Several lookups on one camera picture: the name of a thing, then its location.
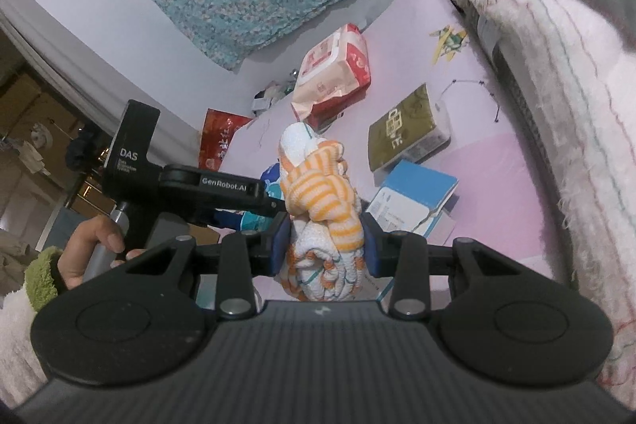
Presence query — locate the blue white booklet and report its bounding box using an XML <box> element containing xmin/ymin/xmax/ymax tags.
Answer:
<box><xmin>365</xmin><ymin>160</ymin><xmax>459</xmax><ymax>238</ymax></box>

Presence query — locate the person's left forearm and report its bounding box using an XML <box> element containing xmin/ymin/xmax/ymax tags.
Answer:
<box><xmin>0</xmin><ymin>246</ymin><xmax>64</xmax><ymax>407</ymax></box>

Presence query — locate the blue printed packet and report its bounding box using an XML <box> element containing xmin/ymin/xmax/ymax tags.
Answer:
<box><xmin>261</xmin><ymin>163</ymin><xmax>286</xmax><ymax>206</ymax></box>

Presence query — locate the red gift bag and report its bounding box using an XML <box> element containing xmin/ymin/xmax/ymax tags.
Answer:
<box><xmin>200</xmin><ymin>108</ymin><xmax>254</xmax><ymax>171</ymax></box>

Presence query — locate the red pink wet wipes pack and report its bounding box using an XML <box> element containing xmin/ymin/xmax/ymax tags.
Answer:
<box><xmin>291</xmin><ymin>23</ymin><xmax>372</xmax><ymax>129</ymax></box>

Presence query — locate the white fluffy rolled blanket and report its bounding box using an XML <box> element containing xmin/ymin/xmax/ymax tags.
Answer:
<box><xmin>440</xmin><ymin>0</ymin><xmax>636</xmax><ymax>397</ymax></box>

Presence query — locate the olive green tissue pack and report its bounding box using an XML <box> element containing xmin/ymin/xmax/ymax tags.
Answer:
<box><xmin>368</xmin><ymin>83</ymin><xmax>452</xmax><ymax>174</ymax></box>

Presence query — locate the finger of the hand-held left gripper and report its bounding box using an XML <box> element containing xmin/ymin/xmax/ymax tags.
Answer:
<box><xmin>258</xmin><ymin>197</ymin><xmax>290</xmax><ymax>232</ymax></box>

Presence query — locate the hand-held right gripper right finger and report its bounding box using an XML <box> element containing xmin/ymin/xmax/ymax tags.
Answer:
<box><xmin>359</xmin><ymin>211</ymin><xmax>516</xmax><ymax>320</ymax></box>

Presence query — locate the person's left hand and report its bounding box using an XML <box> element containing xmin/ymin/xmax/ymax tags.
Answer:
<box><xmin>57</xmin><ymin>214</ymin><xmax>147</xmax><ymax>290</ymax></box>

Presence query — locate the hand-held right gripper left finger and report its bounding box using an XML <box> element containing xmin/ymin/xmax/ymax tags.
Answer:
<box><xmin>124</xmin><ymin>214</ymin><xmax>290</xmax><ymax>319</ymax></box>

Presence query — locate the pink printed bed sheet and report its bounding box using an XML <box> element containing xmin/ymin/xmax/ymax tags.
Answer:
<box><xmin>194</xmin><ymin>0</ymin><xmax>572</xmax><ymax>306</ymax></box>

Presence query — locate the orange striped white towel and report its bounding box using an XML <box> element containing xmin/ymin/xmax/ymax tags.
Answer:
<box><xmin>275</xmin><ymin>122</ymin><xmax>366</xmax><ymax>303</ymax></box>

